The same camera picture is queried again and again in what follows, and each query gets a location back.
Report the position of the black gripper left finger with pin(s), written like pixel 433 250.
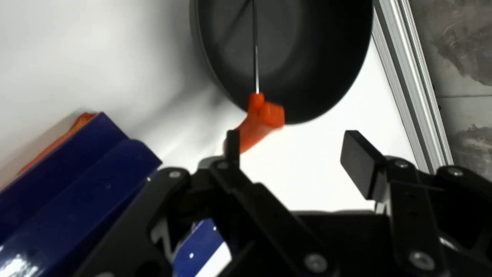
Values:
pixel 247 216

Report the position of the black frying pan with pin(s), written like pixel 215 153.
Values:
pixel 308 52

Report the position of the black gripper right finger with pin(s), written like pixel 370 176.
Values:
pixel 425 226

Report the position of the aluminium table rail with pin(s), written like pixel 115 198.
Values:
pixel 410 78

